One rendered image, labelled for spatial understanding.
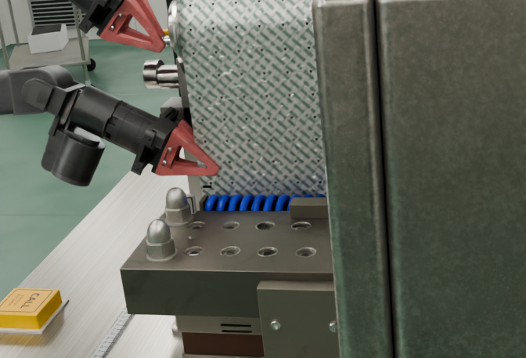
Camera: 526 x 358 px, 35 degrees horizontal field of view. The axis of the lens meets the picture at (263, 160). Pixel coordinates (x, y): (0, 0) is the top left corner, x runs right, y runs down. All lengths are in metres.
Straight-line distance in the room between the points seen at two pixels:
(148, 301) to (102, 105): 0.27
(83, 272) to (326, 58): 1.15
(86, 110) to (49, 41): 4.99
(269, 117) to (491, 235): 0.91
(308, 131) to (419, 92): 0.91
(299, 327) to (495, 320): 0.76
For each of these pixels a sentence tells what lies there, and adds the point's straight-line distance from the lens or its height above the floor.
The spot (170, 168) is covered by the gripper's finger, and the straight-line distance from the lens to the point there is 1.11.
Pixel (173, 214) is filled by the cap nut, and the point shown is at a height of 1.05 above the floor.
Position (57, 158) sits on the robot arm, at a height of 1.10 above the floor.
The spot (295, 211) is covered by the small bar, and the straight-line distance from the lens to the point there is 1.04.
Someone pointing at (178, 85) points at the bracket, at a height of 1.16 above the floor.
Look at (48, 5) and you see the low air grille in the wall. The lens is 7.48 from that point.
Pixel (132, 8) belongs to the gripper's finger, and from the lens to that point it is 1.10.
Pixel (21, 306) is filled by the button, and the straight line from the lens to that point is 1.18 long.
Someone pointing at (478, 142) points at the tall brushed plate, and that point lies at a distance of 0.16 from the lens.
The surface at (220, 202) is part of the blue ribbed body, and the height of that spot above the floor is 1.04.
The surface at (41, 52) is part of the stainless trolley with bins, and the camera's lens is 6.13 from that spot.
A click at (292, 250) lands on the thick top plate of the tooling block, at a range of 0.97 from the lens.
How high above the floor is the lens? 1.46
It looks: 20 degrees down
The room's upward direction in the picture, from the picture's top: 6 degrees counter-clockwise
